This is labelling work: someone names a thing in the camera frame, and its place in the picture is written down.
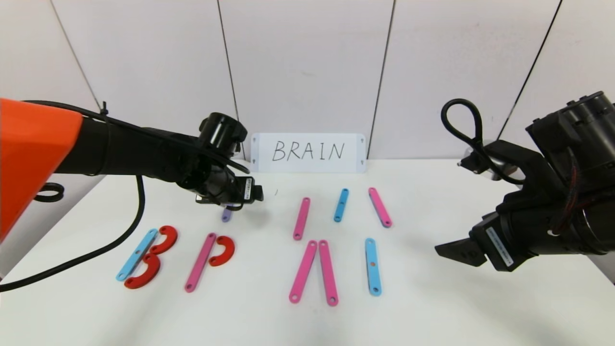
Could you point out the pink bar with holes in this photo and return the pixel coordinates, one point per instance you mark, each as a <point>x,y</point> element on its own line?
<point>328,273</point>
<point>379,207</point>
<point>301,218</point>
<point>199,264</point>
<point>303,271</point>

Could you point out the long light blue flat bar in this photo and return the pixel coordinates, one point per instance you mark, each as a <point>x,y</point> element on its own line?
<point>138,254</point>

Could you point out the large red arc piece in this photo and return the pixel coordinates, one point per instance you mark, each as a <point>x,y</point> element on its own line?
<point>170,239</point>
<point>146,277</point>

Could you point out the blue bar with orange hole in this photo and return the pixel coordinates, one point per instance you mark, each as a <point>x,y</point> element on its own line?
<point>373,276</point>

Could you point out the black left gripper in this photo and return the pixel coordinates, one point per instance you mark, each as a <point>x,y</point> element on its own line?
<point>248,190</point>

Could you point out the short purple bar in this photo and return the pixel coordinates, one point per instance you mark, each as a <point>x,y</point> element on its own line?
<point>226,215</point>

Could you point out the short blue bar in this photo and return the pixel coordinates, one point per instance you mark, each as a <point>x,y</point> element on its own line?
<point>341,205</point>

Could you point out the white sign reading BRAIN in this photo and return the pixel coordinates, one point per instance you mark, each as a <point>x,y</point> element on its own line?
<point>288,166</point>

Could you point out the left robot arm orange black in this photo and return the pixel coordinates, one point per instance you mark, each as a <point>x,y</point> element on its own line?
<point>120,149</point>

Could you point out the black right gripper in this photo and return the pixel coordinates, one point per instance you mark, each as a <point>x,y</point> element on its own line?
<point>498,247</point>

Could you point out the small red arc piece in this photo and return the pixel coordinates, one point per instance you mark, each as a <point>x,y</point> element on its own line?
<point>227,250</point>

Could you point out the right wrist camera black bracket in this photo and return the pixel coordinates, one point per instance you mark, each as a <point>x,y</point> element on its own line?
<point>523,161</point>

